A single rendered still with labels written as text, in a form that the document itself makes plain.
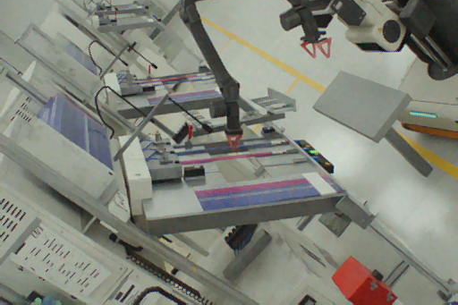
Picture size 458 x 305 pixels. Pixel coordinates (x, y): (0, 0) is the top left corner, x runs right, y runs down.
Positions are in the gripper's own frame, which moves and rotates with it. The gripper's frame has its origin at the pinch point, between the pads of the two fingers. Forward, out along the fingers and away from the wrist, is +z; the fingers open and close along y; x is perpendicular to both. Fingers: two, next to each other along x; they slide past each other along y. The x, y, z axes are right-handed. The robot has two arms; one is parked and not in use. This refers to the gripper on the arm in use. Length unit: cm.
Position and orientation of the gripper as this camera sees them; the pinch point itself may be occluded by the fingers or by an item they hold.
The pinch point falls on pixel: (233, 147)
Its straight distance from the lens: 251.1
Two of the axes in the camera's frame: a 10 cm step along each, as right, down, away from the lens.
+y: 2.4, 3.0, -9.2
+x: 9.7, -0.9, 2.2
